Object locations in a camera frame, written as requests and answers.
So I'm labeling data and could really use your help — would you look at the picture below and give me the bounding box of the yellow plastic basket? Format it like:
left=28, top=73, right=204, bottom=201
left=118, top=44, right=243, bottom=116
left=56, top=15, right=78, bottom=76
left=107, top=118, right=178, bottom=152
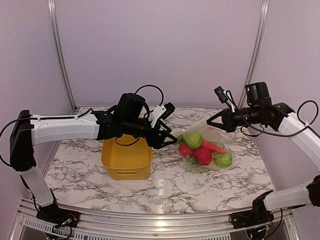
left=101, top=125, right=153, bottom=180

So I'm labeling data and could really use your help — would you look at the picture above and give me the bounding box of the clear polka dot zip bag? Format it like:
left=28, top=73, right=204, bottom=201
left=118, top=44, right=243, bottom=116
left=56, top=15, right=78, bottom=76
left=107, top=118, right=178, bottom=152
left=173, top=119, right=236, bottom=173

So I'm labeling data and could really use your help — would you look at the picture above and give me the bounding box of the green toy grape bunch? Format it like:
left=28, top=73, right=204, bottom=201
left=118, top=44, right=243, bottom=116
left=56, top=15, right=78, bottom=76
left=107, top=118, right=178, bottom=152
left=185, top=155, right=199, bottom=168

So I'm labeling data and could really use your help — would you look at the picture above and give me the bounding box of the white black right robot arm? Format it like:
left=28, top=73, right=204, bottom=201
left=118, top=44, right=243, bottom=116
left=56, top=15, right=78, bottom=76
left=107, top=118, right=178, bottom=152
left=207, top=102, right=320, bottom=224

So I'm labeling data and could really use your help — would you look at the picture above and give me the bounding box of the red toy chili pepper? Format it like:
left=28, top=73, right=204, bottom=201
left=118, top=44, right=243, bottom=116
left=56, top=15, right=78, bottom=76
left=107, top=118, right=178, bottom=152
left=202, top=140, right=226, bottom=154

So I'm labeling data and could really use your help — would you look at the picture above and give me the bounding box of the right aluminium corner post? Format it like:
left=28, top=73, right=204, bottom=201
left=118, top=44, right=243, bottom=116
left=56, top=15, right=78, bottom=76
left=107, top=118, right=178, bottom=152
left=237, top=0, right=270, bottom=107

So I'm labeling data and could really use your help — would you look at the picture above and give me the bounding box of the green toy apple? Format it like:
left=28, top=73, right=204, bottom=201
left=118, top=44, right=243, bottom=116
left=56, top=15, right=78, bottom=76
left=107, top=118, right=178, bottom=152
left=213, top=152, right=232, bottom=168

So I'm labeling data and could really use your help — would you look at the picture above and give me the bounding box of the green toy pear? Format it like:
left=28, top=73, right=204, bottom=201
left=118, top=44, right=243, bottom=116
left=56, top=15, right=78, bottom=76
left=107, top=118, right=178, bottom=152
left=182, top=132, right=203, bottom=149

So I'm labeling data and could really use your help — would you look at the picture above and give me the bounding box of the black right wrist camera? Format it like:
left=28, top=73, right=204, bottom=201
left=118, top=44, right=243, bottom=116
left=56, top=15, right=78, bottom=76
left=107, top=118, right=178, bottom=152
left=245, top=81, right=272, bottom=109

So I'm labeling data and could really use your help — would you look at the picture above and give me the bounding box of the aluminium front frame rail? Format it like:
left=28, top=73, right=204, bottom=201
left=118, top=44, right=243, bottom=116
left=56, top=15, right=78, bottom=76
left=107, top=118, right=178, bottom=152
left=14, top=197, right=301, bottom=240

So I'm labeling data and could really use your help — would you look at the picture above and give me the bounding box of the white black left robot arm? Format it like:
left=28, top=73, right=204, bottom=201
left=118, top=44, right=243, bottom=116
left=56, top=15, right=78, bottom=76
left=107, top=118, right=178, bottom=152
left=10, top=106, right=178, bottom=223

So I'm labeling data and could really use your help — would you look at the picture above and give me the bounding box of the red toy pomegranate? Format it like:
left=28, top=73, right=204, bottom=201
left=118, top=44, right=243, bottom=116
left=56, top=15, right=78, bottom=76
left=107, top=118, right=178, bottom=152
left=193, top=146, right=213, bottom=166

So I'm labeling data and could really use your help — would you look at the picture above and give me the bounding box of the aluminium corner post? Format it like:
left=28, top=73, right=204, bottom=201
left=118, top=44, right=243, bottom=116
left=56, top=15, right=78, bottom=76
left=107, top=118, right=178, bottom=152
left=48, top=0, right=77, bottom=111
left=237, top=0, right=270, bottom=107

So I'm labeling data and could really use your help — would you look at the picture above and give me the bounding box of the left aluminium corner post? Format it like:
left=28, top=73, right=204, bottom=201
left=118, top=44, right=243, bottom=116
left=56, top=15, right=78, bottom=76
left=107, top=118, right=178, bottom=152
left=48, top=0, right=77, bottom=111

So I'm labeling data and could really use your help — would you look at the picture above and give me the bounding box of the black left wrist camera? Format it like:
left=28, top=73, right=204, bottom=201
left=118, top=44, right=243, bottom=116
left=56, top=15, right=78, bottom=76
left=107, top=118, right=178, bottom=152
left=113, top=93, right=146, bottom=122

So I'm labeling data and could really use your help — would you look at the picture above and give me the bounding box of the red toy apple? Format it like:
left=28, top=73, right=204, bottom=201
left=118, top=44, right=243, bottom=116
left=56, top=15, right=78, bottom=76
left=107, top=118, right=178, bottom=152
left=178, top=142, right=194, bottom=158

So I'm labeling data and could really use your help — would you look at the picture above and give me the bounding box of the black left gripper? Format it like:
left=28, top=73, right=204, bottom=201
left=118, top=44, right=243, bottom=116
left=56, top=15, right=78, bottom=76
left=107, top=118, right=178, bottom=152
left=122, top=116, right=178, bottom=149

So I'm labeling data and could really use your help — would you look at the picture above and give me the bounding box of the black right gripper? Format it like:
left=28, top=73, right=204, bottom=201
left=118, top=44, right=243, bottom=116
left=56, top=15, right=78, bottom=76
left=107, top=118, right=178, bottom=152
left=206, top=105, right=262, bottom=133

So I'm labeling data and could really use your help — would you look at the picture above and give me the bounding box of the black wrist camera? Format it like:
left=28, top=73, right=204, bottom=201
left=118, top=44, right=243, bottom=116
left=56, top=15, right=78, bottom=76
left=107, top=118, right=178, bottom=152
left=113, top=93, right=146, bottom=122
left=245, top=81, right=272, bottom=109

